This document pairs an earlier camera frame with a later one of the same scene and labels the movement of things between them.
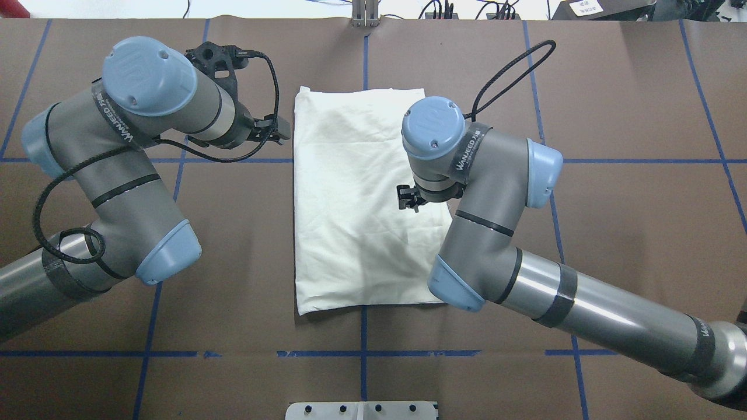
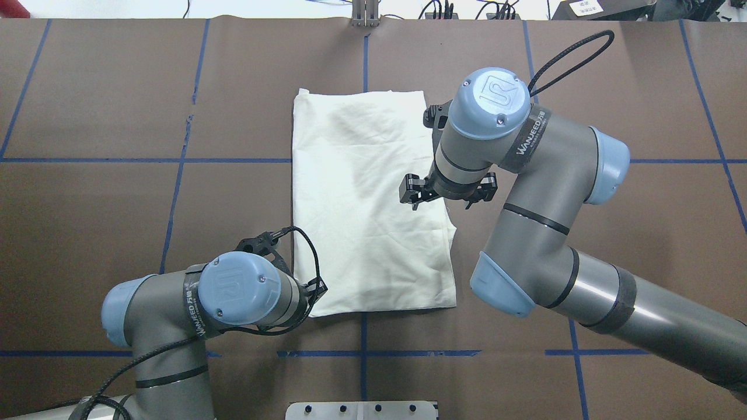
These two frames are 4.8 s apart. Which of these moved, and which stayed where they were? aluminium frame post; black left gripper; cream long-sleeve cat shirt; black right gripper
Moved: black left gripper
Stayed: black right gripper; cream long-sleeve cat shirt; aluminium frame post
